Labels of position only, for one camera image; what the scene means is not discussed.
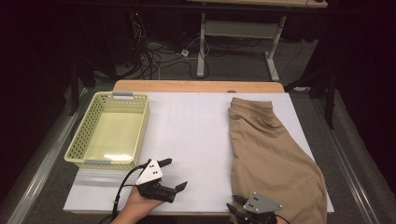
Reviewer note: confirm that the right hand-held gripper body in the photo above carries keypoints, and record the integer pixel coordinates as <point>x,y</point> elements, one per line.
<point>261,203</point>

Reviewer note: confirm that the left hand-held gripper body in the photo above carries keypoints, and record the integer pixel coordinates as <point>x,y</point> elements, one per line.
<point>151,174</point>

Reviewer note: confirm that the tan shorts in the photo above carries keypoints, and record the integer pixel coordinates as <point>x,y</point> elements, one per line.
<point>271,155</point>

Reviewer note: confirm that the pale yellow plastic basket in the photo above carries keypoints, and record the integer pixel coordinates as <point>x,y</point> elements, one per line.
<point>109,137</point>

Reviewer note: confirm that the person's left hand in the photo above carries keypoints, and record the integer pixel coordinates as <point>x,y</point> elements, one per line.
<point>140,205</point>

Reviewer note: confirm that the white board sheet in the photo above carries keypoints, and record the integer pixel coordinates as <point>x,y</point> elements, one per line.
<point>193,130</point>

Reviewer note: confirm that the wooden table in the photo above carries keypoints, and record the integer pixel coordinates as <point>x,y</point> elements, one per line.
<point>186,86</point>

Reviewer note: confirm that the white power adapter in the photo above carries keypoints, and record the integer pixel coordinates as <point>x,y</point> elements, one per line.
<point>185,53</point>

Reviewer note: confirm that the black metal stand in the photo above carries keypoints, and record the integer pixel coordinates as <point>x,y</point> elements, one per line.
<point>329,102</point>
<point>74,90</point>

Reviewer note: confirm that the metal floor rail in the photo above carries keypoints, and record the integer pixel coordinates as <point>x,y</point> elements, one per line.
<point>348,174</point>
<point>40,168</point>

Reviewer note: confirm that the white frame desk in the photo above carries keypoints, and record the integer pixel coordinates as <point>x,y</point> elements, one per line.
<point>239,29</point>

